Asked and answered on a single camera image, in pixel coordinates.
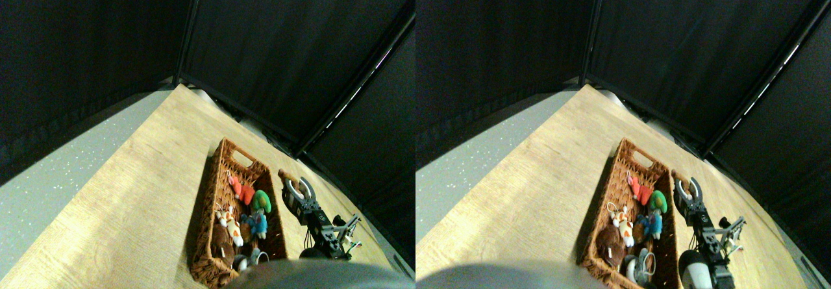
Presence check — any bright blue plush toy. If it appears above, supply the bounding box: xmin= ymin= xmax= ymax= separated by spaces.
xmin=639 ymin=211 xmax=664 ymax=240
xmin=243 ymin=211 xmax=269 ymax=240

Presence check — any orange white plush toy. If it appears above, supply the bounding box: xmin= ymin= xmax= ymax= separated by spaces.
xmin=216 ymin=205 xmax=244 ymax=247
xmin=607 ymin=203 xmax=635 ymax=247

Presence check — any grey plush toy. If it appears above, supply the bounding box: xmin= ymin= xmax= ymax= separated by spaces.
xmin=232 ymin=249 xmax=270 ymax=273
xmin=623 ymin=249 xmax=658 ymax=287

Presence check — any green plush toy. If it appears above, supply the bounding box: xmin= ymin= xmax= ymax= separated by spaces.
xmin=252 ymin=190 xmax=272 ymax=215
xmin=648 ymin=190 xmax=668 ymax=215

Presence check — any black curtain stand pole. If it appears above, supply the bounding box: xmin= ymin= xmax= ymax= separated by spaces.
xmin=580 ymin=0 xmax=610 ymax=88
xmin=291 ymin=0 xmax=416 ymax=158
xmin=172 ymin=0 xmax=205 ymax=88
xmin=700 ymin=0 xmax=831 ymax=158

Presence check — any grey curtain stand foot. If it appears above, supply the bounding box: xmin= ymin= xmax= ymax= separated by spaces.
xmin=254 ymin=121 xmax=294 ymax=155

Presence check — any brown wicker basket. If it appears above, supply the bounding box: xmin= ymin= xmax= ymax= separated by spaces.
xmin=188 ymin=138 xmax=288 ymax=288
xmin=578 ymin=138 xmax=681 ymax=289

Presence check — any black bracket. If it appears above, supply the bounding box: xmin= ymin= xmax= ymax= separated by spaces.
xmin=332 ymin=213 xmax=363 ymax=248
xmin=717 ymin=216 xmax=747 ymax=255

